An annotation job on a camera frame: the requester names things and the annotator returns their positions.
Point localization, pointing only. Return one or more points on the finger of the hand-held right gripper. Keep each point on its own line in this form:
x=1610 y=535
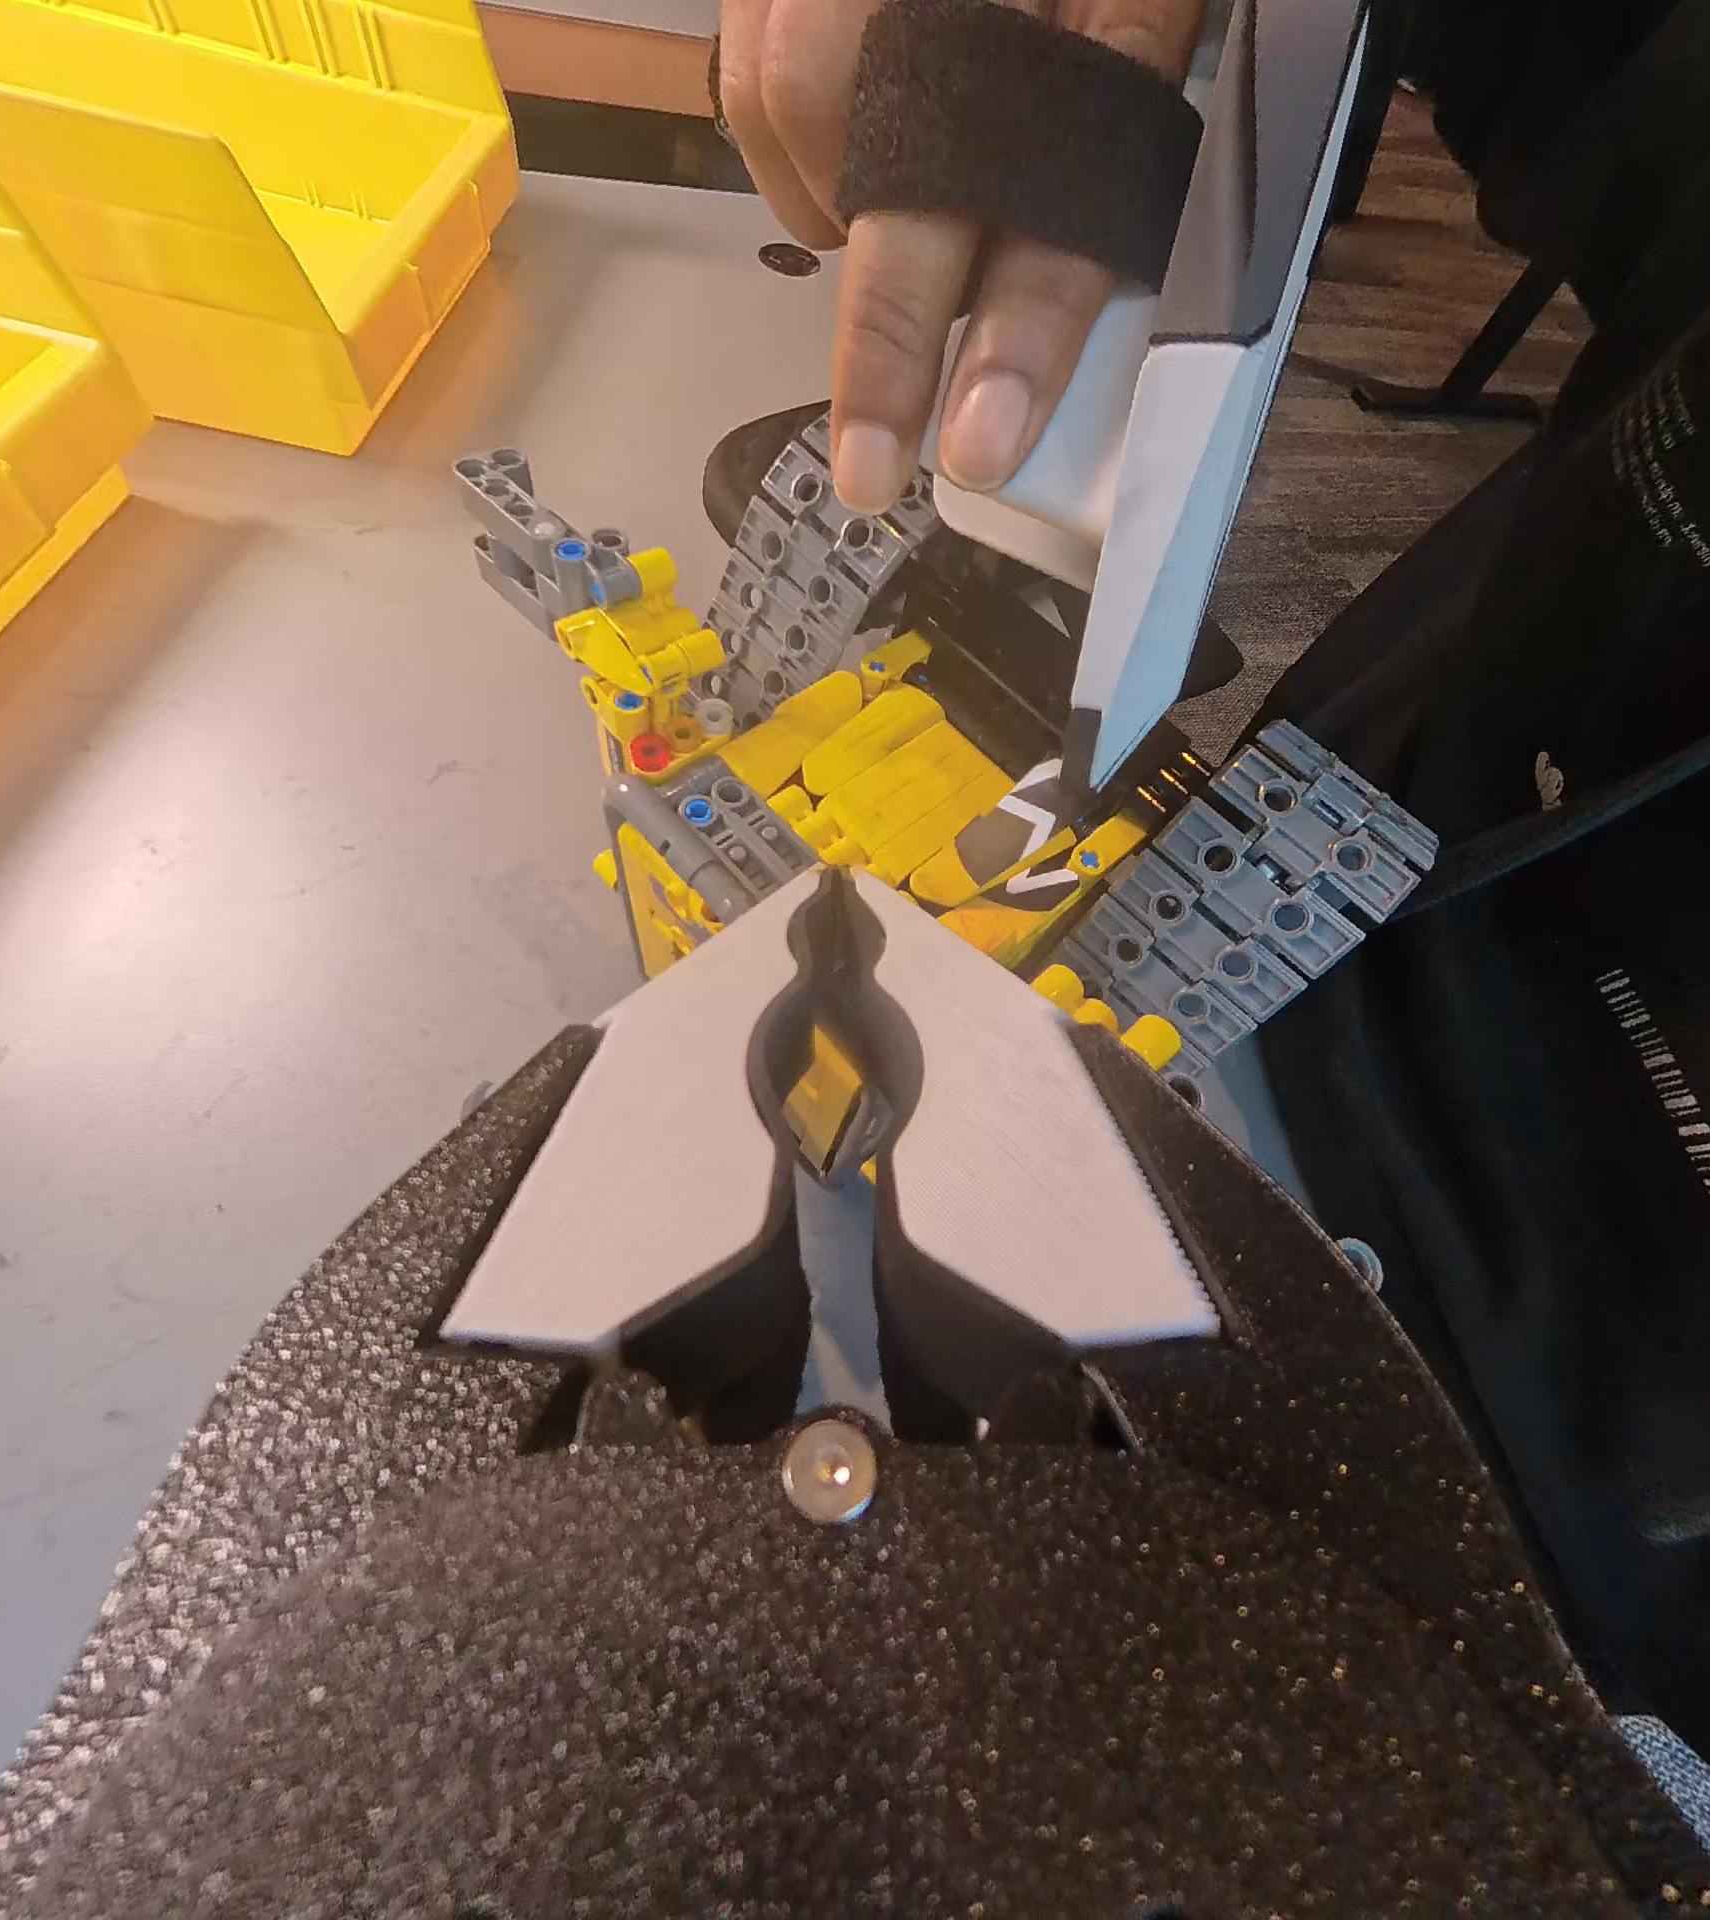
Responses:
x=1179 y=541

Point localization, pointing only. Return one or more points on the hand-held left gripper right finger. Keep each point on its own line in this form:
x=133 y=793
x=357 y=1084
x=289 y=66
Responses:
x=1035 y=1170

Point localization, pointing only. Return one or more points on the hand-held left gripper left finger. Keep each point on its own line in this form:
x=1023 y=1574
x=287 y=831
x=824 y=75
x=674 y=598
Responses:
x=630 y=1170

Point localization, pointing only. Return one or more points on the yellow tracked brick vehicle model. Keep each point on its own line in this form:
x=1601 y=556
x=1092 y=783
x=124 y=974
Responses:
x=884 y=780

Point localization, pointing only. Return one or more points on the round desk grommet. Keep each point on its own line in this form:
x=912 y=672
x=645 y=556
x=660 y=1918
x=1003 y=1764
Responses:
x=791 y=261

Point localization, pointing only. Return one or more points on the person's right hand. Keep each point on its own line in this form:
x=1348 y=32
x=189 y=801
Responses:
x=893 y=361

